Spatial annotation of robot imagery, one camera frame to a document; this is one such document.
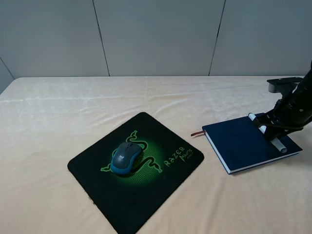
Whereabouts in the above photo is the grey and teal computer mouse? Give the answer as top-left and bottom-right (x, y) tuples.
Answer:
(111, 142), (142, 176)

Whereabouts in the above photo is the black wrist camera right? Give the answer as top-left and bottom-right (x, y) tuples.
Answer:
(267, 77), (302, 94)

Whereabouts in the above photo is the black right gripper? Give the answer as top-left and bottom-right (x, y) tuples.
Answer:
(252, 92), (312, 141)

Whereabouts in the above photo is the white marker pen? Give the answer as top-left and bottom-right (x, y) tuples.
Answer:
(248, 113), (287, 153)

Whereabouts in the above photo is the black green Razer mouse pad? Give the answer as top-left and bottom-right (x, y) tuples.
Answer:
(67, 112), (204, 234)

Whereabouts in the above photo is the peach tablecloth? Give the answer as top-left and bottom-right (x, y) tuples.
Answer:
(0, 76), (312, 234)

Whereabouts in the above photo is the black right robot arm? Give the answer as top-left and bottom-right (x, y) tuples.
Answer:
(253, 71), (312, 141)

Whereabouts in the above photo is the dark blue notebook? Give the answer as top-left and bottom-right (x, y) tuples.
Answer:
(191, 116), (302, 174)

